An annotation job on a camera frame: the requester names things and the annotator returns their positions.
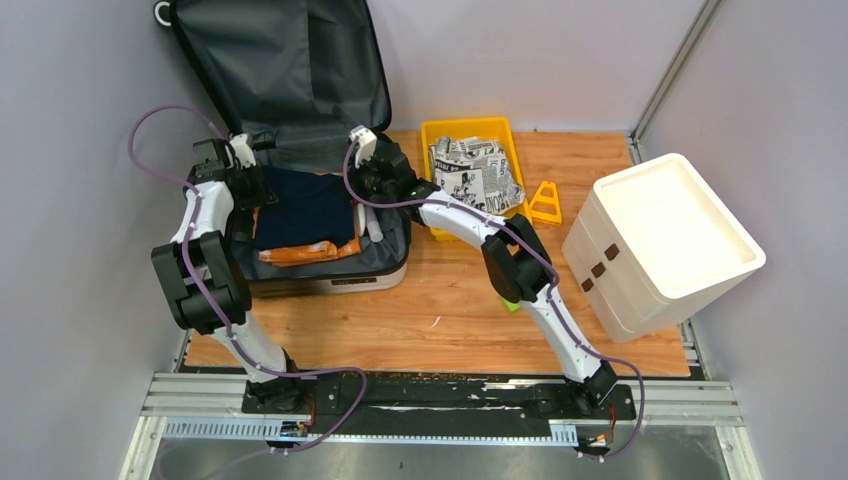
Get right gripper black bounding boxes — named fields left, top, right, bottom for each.
left=338, top=150, right=399, bottom=203

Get navy blue garment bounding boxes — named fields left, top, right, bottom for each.
left=253, top=166, right=356, bottom=250

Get orange tie-dye jeans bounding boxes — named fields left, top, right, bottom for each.
left=257, top=214, right=364, bottom=267

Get newspaper print garment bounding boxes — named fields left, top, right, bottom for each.
left=428, top=136, right=526, bottom=215

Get black white space suitcase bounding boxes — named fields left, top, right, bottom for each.
left=153, top=0, right=412, bottom=299

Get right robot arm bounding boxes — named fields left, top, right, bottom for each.
left=343, top=145, right=618, bottom=418

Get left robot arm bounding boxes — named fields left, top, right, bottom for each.
left=151, top=134, right=307, bottom=413

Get white oval soap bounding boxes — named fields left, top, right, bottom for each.
left=356, top=203, right=367, bottom=237

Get white cosmetic tube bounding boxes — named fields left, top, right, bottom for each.
left=365, top=206, right=384, bottom=243

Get yellow plastic tray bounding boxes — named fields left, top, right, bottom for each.
left=421, top=117, right=531, bottom=218

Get small green block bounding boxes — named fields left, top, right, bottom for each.
left=501, top=298, right=521, bottom=313

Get white drawer cabinet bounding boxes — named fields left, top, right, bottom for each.
left=562, top=153, right=766, bottom=343

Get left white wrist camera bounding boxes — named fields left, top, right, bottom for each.
left=229, top=133, right=257, bottom=169

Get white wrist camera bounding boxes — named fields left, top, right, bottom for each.
left=349, top=125, right=378, bottom=169
left=229, top=133, right=257, bottom=169

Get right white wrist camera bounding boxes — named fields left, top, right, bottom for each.
left=349, top=125, right=378, bottom=169

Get yellow triangular bracket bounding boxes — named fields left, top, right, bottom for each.
left=529, top=181, right=563, bottom=226

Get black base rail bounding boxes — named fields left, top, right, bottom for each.
left=240, top=372, right=637, bottom=438

